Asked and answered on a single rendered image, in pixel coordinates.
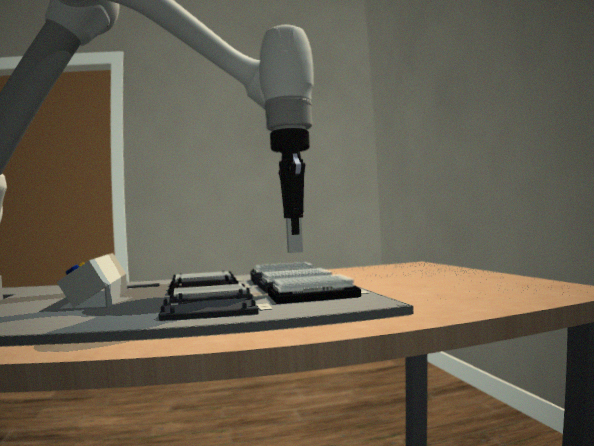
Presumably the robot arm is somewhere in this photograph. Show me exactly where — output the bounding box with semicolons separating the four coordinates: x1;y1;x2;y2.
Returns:
0;0;313;222

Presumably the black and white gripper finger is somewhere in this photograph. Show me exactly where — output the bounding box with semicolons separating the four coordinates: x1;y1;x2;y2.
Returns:
279;161;288;252
282;154;305;253

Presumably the cream operator panel with buttons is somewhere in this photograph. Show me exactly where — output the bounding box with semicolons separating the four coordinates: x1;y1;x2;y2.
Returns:
57;253;160;310

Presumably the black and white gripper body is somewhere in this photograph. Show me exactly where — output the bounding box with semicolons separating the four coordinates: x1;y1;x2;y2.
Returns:
270;128;310;178

